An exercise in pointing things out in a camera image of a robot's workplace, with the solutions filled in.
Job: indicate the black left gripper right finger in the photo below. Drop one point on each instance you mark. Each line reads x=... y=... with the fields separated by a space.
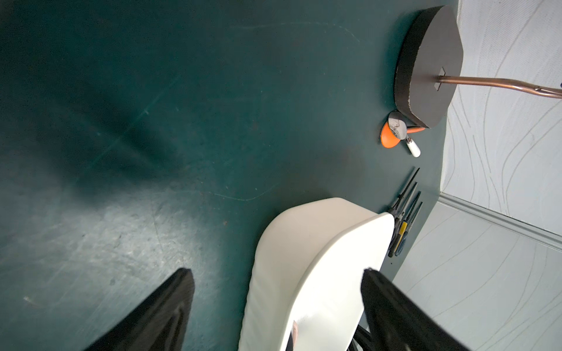
x=395 y=322

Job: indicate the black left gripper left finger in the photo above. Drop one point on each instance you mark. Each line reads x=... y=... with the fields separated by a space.
x=159 y=322

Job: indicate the blue handled scissors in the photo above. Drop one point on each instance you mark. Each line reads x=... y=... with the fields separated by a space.
x=404 y=229

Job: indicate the yellow handled scissors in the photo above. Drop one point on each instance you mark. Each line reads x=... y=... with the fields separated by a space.
x=411 y=207

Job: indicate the black handled steel scissors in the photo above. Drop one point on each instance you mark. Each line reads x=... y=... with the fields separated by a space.
x=402 y=211

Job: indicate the white storage box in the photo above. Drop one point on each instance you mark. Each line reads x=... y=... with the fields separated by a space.
x=306 y=277

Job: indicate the all black scissors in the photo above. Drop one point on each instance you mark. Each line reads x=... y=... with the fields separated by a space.
x=394 y=209

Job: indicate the orange spoon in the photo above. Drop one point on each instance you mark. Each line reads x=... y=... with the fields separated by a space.
x=389 y=140

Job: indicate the green table mat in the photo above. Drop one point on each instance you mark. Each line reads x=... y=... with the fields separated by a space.
x=139 y=137

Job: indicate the bronze jewelry tree stand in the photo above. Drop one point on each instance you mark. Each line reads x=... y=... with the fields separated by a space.
x=429 y=66

